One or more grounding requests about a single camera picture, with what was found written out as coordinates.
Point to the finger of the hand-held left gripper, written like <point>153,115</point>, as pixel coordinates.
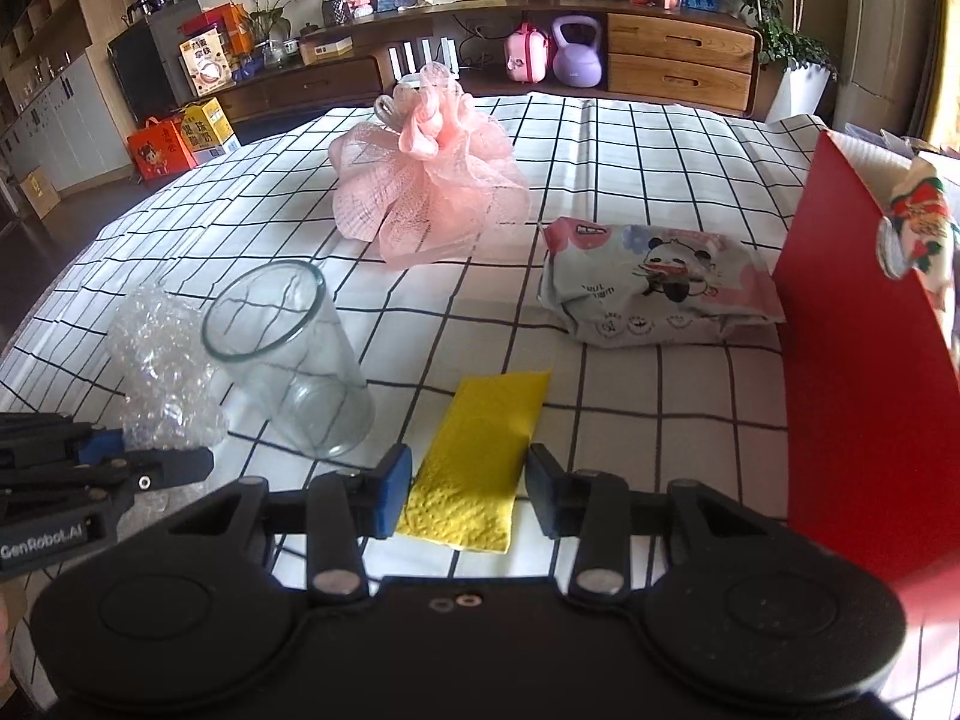
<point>172,465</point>
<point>101,446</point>

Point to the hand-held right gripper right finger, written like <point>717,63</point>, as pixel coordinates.
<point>544,495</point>

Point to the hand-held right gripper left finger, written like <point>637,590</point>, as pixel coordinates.
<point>394,491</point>

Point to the yellow cloth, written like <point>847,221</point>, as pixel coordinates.
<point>480,450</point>

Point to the clear bubble wrap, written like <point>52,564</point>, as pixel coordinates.
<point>150,360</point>

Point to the red cardboard box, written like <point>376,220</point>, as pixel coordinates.
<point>855,390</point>

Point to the clear glass cup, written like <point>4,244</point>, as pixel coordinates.
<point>300,390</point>

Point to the black checked white tablecloth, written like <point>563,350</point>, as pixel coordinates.
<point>675,405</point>

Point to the panda print tissue pack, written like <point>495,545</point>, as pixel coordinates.
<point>652,285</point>

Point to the brown cardboard box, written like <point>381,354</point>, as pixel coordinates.
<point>36,193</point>

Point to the red gift box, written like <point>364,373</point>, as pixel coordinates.
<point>161,150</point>

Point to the pink mesh bath pouf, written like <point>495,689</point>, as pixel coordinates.
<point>427,172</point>

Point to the yellow printed box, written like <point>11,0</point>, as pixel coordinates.
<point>208,127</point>

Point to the white shelving unit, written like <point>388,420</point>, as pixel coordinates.
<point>52,97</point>

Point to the black cabinet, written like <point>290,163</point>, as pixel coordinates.
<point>146,71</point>

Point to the white orange printed box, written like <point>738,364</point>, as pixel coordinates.
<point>204,60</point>

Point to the white router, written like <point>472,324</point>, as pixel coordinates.
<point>409,60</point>

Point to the purple kettlebell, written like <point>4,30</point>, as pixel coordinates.
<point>577,60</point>

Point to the orange carton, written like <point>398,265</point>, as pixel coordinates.
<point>229,26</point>

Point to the pink toy suitcase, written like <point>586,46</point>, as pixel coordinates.
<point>529,56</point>

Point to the cream flat box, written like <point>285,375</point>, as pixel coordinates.
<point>326,49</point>

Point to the wooden tv cabinet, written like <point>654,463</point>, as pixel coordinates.
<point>675,45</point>

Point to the white planter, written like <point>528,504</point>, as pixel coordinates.
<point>799,94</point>

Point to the green leafy plant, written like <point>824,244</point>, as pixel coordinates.
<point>780,22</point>

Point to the beige tower air conditioner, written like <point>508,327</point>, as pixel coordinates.
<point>885,37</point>

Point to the yellow curtain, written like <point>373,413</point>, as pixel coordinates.
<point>946,90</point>

